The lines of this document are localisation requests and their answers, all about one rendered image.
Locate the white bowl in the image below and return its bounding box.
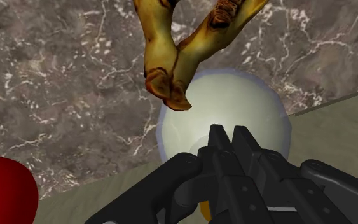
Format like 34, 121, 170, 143
155, 68, 293, 164

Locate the red round object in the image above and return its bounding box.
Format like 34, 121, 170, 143
0, 156, 39, 224

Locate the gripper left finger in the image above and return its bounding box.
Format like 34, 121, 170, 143
85, 124, 261, 224

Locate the yellow banana bunch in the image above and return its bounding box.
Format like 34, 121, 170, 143
133, 0, 270, 111

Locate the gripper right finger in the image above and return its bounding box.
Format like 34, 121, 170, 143
231, 125, 358, 224

